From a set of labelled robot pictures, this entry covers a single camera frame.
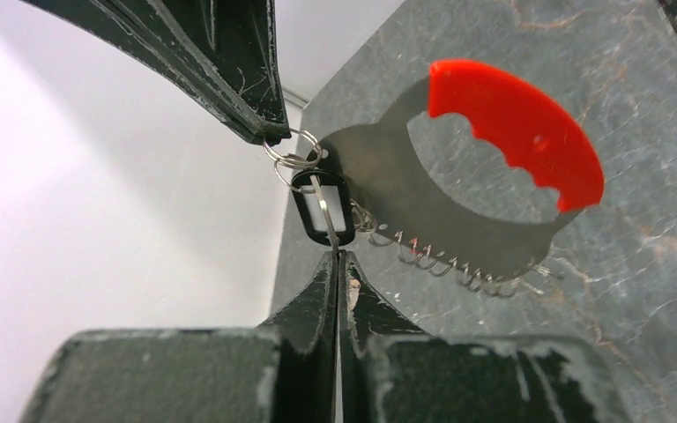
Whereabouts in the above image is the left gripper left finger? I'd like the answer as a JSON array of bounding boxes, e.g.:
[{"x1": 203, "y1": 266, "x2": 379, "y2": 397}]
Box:
[{"x1": 21, "y1": 253, "x2": 339, "y2": 422}]

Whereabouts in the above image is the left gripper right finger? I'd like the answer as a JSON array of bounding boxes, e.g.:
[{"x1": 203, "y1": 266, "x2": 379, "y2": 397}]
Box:
[{"x1": 338, "y1": 251, "x2": 630, "y2": 422}]

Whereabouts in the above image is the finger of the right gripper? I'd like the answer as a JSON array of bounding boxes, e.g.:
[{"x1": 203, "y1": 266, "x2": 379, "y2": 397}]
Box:
[
  {"x1": 158, "y1": 0, "x2": 290, "y2": 144},
  {"x1": 32, "y1": 0, "x2": 269, "y2": 145}
]

